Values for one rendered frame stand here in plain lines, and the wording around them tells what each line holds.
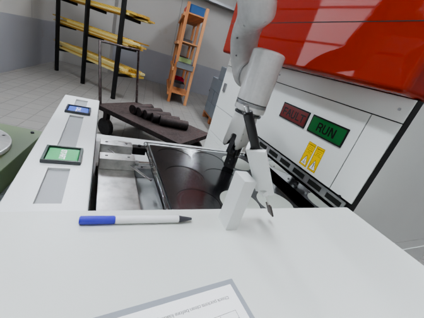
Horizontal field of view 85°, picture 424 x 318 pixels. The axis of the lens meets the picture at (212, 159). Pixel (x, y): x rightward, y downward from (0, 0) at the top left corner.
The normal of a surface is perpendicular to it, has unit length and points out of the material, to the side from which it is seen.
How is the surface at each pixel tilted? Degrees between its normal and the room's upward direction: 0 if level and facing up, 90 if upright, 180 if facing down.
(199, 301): 0
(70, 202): 0
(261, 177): 114
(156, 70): 90
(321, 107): 90
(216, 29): 90
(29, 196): 0
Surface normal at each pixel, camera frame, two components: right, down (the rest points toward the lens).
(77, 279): 0.28, -0.88
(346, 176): -0.89, -0.09
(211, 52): 0.22, 0.45
